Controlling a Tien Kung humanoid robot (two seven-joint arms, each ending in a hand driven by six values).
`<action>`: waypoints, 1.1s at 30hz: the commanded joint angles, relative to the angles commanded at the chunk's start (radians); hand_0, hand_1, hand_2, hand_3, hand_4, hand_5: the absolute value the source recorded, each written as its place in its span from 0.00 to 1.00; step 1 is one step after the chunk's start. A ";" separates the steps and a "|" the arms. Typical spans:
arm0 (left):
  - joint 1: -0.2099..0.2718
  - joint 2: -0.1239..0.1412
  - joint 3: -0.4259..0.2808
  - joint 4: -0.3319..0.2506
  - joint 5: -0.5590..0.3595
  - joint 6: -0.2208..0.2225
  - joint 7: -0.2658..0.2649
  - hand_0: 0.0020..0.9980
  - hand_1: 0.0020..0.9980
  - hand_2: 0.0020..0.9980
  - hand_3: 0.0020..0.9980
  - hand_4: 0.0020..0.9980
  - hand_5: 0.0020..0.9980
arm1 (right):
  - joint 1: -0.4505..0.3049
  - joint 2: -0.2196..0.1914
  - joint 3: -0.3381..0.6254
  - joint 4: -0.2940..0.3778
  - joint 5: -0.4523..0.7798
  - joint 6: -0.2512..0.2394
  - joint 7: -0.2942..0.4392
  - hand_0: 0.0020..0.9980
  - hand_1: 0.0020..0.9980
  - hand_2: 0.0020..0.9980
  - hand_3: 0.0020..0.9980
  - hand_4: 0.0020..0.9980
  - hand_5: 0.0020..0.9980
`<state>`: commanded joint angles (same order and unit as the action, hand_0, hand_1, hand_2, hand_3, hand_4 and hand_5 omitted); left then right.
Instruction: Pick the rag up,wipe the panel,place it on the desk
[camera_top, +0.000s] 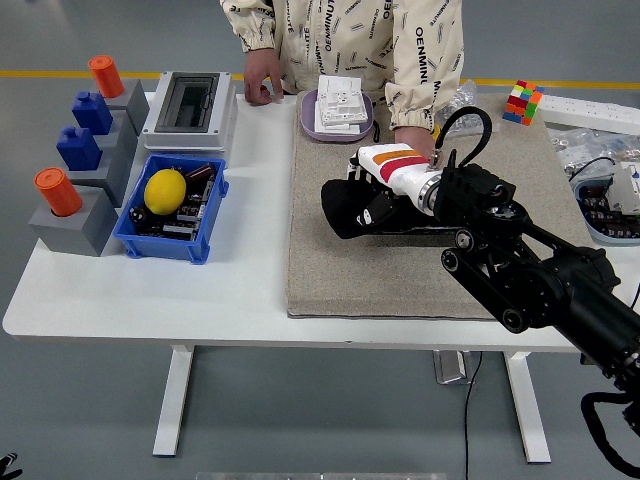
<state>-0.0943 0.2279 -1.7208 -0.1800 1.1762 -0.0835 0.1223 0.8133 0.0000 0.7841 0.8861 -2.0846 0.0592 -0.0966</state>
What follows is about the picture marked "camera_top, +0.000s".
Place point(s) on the person's left hand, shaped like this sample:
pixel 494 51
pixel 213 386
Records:
pixel 412 136

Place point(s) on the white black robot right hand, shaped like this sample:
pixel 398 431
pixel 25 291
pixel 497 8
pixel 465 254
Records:
pixel 400 170

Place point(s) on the black white robot left hand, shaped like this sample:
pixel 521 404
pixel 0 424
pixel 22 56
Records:
pixel 10 467

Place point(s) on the person's right hand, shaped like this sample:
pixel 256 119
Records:
pixel 262 75

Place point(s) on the black glossy panel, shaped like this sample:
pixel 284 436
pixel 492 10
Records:
pixel 425 229

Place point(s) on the black rag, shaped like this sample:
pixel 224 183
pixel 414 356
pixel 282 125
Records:
pixel 340 205

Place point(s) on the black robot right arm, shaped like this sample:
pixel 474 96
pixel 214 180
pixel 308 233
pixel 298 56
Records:
pixel 550 280

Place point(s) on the grey electrical distribution box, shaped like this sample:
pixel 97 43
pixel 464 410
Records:
pixel 220 115

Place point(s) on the clear bag of metal nuts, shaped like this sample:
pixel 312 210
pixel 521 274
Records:
pixel 462 97

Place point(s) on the purple tray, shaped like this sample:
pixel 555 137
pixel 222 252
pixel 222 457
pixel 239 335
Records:
pixel 310 125

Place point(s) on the person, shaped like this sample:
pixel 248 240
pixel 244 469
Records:
pixel 345 40

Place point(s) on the grey-brown mat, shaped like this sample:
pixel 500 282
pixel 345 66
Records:
pixel 375 280

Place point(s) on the colourful puzzle cube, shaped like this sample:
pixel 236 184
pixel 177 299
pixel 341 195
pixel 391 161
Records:
pixel 522 102

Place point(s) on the grey holder block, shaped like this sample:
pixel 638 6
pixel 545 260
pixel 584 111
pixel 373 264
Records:
pixel 137 107
pixel 127 132
pixel 117 170
pixel 75 235

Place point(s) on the yellow lemon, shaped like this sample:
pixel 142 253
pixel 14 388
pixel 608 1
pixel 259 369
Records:
pixel 165 192

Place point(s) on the dark circuit board pile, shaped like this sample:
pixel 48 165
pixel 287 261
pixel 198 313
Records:
pixel 192 212

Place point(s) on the orange cylinder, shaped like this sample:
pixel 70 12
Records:
pixel 107 77
pixel 59 195

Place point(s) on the clear bags of washers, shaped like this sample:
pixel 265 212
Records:
pixel 580 145

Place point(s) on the blue block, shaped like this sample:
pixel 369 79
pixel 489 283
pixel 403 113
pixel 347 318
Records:
pixel 92 115
pixel 80 150

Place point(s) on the white power strip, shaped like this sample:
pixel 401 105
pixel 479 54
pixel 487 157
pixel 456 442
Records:
pixel 585 107

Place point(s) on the white table leg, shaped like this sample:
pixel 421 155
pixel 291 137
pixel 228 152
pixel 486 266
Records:
pixel 172 400
pixel 530 410

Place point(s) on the black round capacitor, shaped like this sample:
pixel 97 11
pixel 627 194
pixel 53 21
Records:
pixel 138 214

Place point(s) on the blue plastic bin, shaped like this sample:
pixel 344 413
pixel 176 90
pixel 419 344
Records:
pixel 165 247

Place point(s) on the light blue tray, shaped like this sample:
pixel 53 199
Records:
pixel 600 235

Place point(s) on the white box with blue mark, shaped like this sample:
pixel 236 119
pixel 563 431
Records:
pixel 627 190

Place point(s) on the white switch plate stack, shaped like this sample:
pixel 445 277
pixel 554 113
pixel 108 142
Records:
pixel 340 105

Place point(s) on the silver metal bracket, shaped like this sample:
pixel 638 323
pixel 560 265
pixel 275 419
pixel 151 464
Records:
pixel 450 367

